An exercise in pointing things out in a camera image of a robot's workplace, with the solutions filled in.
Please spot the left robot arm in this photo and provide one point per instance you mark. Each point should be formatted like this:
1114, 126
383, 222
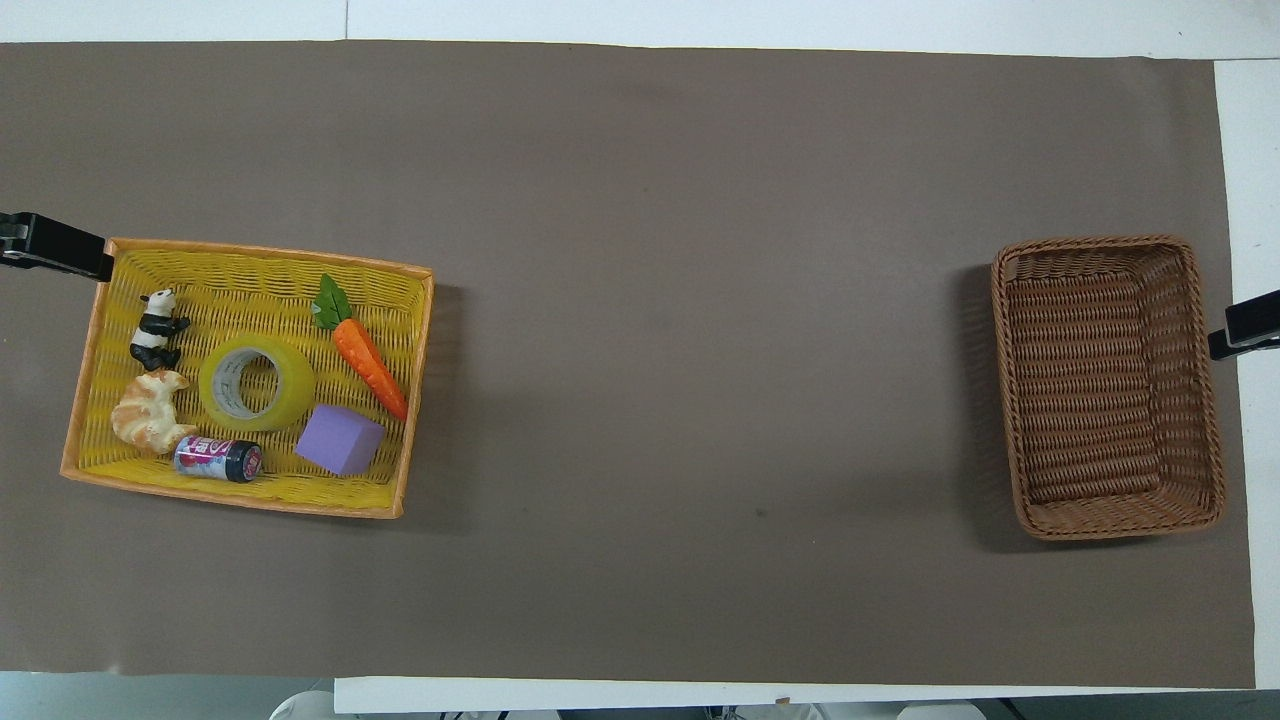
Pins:
305, 705

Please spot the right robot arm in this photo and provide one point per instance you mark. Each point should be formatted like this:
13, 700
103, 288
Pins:
935, 711

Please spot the yellow tape roll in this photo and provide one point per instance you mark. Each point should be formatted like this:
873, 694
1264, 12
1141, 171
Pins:
292, 385

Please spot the yellow woven basket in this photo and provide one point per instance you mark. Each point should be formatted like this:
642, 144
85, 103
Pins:
250, 290

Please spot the brown wicker basket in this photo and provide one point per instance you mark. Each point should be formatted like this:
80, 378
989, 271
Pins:
1105, 400

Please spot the toy carrot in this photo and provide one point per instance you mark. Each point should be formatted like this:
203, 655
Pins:
365, 355

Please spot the purple foam cube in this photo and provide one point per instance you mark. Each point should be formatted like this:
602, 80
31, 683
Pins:
340, 440

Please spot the small drink can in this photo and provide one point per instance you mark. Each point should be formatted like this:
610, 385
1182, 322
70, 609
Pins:
218, 458

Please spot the toy panda figure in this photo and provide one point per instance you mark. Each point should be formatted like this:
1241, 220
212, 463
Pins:
155, 330

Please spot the toy croissant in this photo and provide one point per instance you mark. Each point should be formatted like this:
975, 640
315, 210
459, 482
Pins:
145, 415

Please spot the black left clamp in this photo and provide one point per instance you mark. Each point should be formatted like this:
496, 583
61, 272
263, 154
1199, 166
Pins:
55, 245

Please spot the black clamp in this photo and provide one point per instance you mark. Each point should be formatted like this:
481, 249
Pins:
1248, 325
55, 245

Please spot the black right clamp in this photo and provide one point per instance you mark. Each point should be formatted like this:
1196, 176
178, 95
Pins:
1248, 325

